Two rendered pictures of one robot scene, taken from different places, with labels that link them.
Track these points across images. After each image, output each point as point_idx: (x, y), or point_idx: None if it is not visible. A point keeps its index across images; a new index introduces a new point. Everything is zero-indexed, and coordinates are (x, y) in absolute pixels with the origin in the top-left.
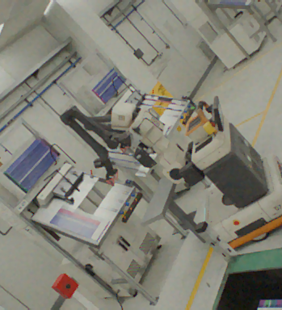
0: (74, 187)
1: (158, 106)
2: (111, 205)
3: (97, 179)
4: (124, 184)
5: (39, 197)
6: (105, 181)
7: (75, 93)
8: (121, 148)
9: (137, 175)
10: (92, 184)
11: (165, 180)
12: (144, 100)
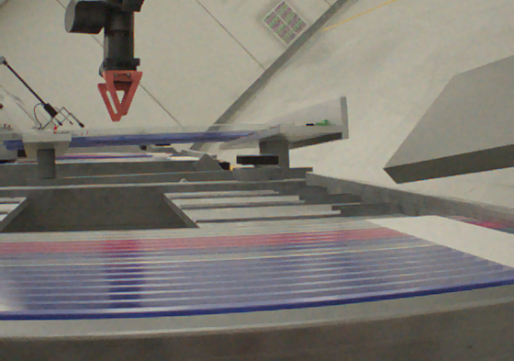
0: None
1: (96, 157)
2: (288, 212)
3: (22, 198)
4: (232, 183)
5: None
6: (79, 210)
7: None
8: (117, 68)
9: (293, 127)
10: (6, 204)
11: (442, 119)
12: (52, 117)
